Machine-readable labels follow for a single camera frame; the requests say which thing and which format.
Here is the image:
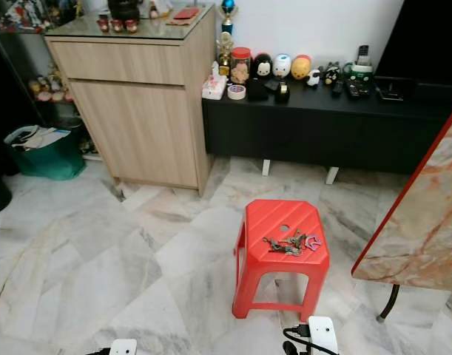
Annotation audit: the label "bunch of keys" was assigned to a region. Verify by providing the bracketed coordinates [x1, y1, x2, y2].
[263, 229, 324, 257]

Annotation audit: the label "marble pattern folding table top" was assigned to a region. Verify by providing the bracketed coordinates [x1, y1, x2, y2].
[351, 99, 452, 294]

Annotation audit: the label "black tray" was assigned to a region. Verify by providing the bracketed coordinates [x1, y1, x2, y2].
[377, 78, 416, 101]

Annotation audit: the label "wide black remote control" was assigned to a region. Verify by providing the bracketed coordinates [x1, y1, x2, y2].
[345, 78, 375, 100]

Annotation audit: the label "black metal table leg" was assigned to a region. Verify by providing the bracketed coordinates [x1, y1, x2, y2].
[377, 283, 401, 323]

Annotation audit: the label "black low tv console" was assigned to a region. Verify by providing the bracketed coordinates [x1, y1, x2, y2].
[202, 74, 452, 177]

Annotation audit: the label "black and white figure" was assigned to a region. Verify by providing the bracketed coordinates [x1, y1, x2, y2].
[323, 63, 342, 86]

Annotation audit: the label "red plastic stool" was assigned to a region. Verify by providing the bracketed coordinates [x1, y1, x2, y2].
[232, 199, 331, 322]

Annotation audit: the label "yellow orange round figure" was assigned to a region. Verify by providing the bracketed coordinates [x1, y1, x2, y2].
[291, 55, 313, 81]

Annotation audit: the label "black tape dispenser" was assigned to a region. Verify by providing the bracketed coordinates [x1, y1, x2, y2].
[274, 80, 291, 104]

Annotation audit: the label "black pouch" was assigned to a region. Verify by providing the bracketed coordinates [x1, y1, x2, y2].
[246, 78, 270, 102]

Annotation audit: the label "black mouse figure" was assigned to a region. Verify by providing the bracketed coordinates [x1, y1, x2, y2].
[252, 53, 274, 81]

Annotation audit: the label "white tape roll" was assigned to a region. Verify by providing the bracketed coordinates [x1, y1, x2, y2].
[226, 84, 247, 101]

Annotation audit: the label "red lid snack jar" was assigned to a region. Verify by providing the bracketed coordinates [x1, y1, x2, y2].
[230, 47, 254, 85]

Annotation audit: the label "pink white tissue box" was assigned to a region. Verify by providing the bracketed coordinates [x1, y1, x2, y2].
[201, 62, 228, 101]

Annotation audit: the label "gold trophy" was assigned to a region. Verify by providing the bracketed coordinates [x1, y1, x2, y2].
[216, 33, 235, 77]

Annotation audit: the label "blue trophy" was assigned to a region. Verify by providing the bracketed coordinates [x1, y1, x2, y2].
[220, 0, 239, 35]

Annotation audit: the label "light wooden cabinet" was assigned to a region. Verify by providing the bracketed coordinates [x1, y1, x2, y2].
[44, 6, 217, 195]

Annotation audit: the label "red booklet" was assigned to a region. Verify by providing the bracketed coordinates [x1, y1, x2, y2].
[169, 6, 202, 24]

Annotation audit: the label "green bin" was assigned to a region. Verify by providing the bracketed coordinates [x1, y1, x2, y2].
[4, 124, 87, 181]

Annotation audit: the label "papers in bin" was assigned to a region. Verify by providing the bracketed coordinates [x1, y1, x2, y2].
[11, 126, 72, 151]

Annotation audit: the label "dark display shelf with figurines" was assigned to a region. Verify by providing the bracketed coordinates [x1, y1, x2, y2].
[0, 0, 87, 158]

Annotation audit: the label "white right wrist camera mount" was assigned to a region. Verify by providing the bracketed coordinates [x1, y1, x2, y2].
[307, 317, 339, 355]

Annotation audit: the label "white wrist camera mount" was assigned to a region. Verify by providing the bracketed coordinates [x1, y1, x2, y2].
[307, 317, 339, 355]
[109, 339, 138, 355]

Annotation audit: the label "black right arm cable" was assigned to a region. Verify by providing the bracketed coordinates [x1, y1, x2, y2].
[282, 324, 337, 355]

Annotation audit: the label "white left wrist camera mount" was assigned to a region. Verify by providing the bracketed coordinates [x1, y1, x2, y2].
[109, 339, 138, 355]

